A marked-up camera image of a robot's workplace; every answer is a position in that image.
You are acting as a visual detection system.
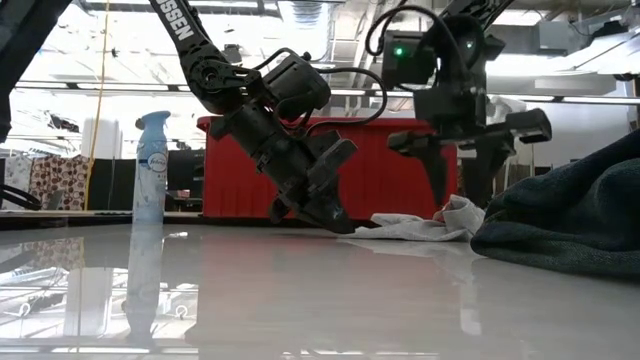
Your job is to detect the black aluminium table frame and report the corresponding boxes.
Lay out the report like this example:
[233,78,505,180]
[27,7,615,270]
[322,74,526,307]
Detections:
[0,215,351,232]

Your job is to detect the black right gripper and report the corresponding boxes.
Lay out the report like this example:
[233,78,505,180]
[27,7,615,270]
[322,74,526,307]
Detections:
[387,84,554,209]

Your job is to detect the floral patterned fabric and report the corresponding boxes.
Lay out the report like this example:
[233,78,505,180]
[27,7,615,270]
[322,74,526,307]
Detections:
[27,154,92,211]

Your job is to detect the white patterned fabric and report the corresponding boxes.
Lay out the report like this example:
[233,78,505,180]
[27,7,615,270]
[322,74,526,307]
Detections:
[2,155,34,210]

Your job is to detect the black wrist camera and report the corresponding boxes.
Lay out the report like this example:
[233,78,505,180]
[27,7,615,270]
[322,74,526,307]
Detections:
[262,49,332,122]
[381,29,440,86]

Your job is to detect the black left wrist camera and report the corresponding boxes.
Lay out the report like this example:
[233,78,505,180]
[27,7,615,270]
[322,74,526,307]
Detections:
[262,49,332,122]

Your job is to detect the red plastic laundry bin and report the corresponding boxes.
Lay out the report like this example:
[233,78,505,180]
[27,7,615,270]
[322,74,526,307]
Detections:
[197,115,459,221]

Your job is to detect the small grey cloth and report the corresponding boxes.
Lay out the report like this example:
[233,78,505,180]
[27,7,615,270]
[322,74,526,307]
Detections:
[344,194,486,243]

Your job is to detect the silver ventilation duct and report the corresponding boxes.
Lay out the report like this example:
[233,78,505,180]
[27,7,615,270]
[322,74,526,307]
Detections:
[292,0,335,61]

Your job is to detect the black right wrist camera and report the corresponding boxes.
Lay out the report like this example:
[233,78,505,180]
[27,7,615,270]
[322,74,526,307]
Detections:
[381,29,440,86]

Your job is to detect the yellow cable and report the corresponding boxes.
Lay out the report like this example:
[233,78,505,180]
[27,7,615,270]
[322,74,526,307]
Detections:
[83,0,111,211]

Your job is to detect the light wooden desk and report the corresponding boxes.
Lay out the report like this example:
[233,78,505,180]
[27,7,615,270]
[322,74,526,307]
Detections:
[0,208,201,219]

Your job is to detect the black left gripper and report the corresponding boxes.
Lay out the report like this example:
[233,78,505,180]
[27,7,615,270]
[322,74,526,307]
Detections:
[209,102,359,235]

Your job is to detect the blue air freshener spray bottle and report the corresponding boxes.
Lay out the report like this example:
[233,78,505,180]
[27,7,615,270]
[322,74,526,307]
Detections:
[132,110,172,225]

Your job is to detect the dark blue jeans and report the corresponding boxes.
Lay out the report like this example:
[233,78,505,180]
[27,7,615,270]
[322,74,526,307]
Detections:
[469,129,640,281]

